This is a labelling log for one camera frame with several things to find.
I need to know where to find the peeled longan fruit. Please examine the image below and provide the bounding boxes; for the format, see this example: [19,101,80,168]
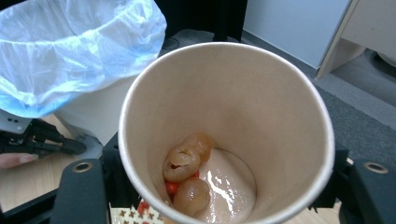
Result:
[162,143,202,184]
[182,132,214,166]
[173,176,211,218]

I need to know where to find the pile of food scraps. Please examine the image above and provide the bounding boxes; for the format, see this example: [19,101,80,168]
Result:
[137,201,151,217]

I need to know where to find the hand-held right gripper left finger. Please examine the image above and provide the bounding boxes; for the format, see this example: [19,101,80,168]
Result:
[50,133,140,224]

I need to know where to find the brown paper cup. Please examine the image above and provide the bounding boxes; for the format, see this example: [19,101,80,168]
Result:
[118,41,336,224]

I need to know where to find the beige container with perforated strainer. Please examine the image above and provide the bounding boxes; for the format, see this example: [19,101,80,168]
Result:
[108,201,166,224]

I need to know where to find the white cabinet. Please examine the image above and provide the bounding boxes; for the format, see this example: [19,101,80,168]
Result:
[242,0,353,70]

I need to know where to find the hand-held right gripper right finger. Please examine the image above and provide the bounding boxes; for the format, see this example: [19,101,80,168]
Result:
[310,149,396,224]

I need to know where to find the dark curtain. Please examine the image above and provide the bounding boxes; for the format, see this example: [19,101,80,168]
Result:
[153,0,249,44]

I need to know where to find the translucent blue-white plastic bin liner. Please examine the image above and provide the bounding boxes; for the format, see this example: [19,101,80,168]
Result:
[0,0,168,119]

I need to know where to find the red goji berry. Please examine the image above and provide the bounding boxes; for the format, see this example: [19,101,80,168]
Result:
[164,180,179,196]

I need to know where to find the light wooden desk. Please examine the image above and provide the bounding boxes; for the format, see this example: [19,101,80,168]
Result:
[317,0,396,80]

